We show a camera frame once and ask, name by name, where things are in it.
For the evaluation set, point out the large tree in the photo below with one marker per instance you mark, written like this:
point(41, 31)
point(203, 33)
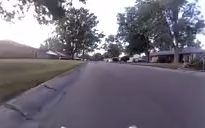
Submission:
point(163, 23)
point(77, 30)

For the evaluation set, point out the concrete kerb gutter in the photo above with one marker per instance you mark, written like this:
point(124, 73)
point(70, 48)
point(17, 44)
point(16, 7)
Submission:
point(30, 100)

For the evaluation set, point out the distant trees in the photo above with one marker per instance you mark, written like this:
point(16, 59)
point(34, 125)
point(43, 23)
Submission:
point(111, 48)

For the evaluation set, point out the grass verge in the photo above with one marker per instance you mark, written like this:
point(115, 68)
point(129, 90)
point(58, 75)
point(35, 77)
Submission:
point(166, 65)

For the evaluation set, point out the house with dark roof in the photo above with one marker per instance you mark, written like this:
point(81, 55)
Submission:
point(180, 55)

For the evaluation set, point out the grass lawn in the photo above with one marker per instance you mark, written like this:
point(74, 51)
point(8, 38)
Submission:
point(20, 73)

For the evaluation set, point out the low brown-roofed house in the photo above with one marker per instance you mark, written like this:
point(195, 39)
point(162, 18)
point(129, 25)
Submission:
point(13, 50)

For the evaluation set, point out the grey asphalt road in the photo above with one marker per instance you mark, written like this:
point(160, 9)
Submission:
point(123, 96)

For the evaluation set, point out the house with pale roof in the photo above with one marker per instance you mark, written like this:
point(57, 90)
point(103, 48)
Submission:
point(58, 54)

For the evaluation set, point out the dark vehicle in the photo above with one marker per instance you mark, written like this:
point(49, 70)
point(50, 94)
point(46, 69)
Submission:
point(115, 59)
point(124, 59)

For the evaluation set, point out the overhanging tree branches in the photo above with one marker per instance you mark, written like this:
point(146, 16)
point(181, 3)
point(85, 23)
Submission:
point(40, 8)

